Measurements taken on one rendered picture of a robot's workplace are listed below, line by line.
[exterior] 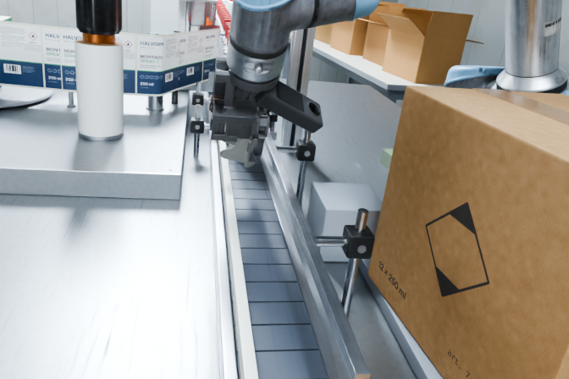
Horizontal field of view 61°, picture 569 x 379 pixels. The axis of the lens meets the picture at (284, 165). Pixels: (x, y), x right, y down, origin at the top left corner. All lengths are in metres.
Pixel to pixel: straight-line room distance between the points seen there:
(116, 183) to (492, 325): 0.64
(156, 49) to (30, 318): 0.75
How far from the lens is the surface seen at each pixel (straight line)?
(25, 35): 1.27
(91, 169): 0.90
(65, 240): 0.79
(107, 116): 1.02
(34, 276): 0.72
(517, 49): 0.94
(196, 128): 1.06
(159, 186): 0.89
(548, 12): 0.92
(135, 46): 1.22
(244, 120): 0.69
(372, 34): 3.28
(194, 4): 1.49
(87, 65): 1.00
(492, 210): 0.48
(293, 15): 0.59
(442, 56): 2.76
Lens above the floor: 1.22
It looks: 21 degrees down
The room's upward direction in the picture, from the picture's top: 7 degrees clockwise
